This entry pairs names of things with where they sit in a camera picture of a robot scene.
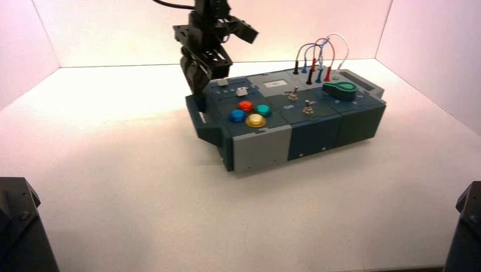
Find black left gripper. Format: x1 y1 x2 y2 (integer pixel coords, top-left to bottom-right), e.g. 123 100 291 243
173 11 238 96

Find grey and blue task box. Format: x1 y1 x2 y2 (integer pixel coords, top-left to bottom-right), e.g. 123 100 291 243
185 67 387 173

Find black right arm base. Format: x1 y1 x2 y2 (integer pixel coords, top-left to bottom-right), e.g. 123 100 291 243
444 181 481 272

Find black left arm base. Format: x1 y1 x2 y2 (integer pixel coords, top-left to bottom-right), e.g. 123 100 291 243
0 177 61 272

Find blue round push button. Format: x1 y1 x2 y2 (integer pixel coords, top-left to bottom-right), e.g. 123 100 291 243
229 109 247 124

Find yellow round push button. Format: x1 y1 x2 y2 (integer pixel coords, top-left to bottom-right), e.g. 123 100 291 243
246 113 267 129

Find green rotary knob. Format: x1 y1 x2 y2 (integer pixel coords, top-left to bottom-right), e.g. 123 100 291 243
322 82 358 102

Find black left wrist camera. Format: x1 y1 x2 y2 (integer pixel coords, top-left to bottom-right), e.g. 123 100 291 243
227 16 259 44

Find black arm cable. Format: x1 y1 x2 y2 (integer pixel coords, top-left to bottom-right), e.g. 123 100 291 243
152 0 196 10

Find black jumper cable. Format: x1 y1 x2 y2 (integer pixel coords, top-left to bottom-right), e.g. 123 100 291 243
293 43 323 86

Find blue jumper cable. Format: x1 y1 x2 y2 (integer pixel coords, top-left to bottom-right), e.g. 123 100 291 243
301 37 330 84

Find red jumper cable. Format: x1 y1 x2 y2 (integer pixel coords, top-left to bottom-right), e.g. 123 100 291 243
310 37 336 83

